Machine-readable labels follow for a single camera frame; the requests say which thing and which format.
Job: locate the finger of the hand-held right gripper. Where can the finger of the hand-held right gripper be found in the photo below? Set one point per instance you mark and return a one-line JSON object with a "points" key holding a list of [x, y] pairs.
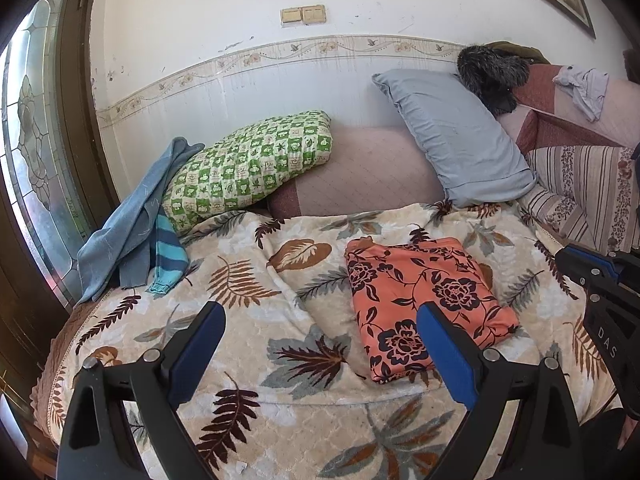
{"points": [[580, 262]]}

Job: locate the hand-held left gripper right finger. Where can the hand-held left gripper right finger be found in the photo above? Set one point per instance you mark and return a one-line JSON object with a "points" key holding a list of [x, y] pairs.
{"points": [[450, 360]]}

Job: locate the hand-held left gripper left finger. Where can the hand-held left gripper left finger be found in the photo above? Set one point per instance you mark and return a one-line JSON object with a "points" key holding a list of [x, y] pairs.
{"points": [[197, 355]]}

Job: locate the orange floral garment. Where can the orange floral garment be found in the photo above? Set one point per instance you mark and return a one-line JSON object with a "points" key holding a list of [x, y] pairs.
{"points": [[425, 305]]}

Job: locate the striped floral cushion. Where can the striped floral cushion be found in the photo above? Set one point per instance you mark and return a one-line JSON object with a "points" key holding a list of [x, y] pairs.
{"points": [[585, 190]]}

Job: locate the leaf print blanket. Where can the leaf print blanket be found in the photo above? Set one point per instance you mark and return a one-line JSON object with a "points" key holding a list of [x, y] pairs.
{"points": [[280, 330]]}

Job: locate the teal striped cloth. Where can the teal striped cloth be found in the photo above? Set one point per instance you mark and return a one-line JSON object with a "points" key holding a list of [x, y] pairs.
{"points": [[167, 255]]}

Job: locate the blue cloth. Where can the blue cloth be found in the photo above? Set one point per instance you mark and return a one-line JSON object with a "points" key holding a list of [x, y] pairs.
{"points": [[130, 220]]}

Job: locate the pale crumpled cloth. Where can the pale crumpled cloth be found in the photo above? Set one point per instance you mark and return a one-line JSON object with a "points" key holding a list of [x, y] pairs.
{"points": [[585, 87]]}

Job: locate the grey blue pillow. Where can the grey blue pillow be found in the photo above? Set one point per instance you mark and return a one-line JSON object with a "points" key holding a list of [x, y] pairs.
{"points": [[450, 135]]}

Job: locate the green checked pillow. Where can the green checked pillow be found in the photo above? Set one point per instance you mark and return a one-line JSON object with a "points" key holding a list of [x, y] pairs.
{"points": [[245, 165]]}

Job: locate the dark fur trimmed coat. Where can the dark fur trimmed coat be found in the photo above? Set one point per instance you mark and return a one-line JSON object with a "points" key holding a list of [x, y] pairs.
{"points": [[492, 72]]}

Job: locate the stained glass door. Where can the stained glass door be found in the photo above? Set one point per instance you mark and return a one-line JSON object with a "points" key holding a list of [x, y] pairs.
{"points": [[35, 150]]}

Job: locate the beige wall switch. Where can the beige wall switch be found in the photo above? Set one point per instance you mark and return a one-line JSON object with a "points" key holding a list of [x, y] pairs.
{"points": [[302, 15]]}

